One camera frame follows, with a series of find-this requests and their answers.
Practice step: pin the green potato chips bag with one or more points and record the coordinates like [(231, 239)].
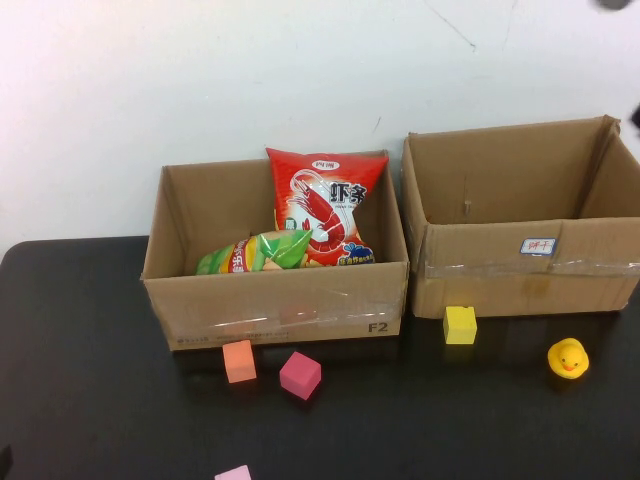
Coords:
[(285, 252)]

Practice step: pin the red shrimp snack bag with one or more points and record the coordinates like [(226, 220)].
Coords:
[(325, 200)]

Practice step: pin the cardboard box with F2 print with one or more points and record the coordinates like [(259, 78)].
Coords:
[(280, 300)]

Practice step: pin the magenta foam cube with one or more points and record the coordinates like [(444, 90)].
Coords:
[(299, 375)]

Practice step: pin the orange foam cube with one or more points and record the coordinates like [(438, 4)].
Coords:
[(239, 362)]

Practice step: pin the yellow foam cube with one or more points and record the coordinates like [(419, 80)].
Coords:
[(460, 325)]

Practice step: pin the cardboard box with white label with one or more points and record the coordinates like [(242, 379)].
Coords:
[(480, 280)]

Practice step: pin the white handwritten label sticker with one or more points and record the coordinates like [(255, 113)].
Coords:
[(538, 246)]

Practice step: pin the light pink foam cube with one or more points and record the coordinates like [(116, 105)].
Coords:
[(234, 474)]

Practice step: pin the yellow rubber duck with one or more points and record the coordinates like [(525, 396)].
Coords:
[(567, 360)]

